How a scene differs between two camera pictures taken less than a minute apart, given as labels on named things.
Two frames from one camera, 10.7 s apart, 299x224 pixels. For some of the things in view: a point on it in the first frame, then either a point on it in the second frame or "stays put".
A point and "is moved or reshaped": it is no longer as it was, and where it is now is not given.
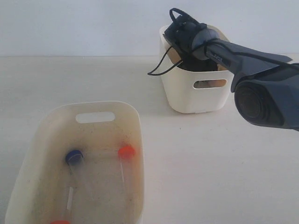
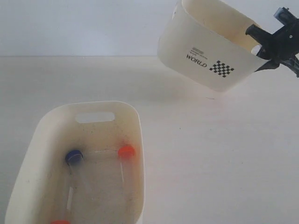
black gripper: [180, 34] -> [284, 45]
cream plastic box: [196, 92] is moved or reshaped
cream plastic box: [84, 164] stays put
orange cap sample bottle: [126, 157] stays put
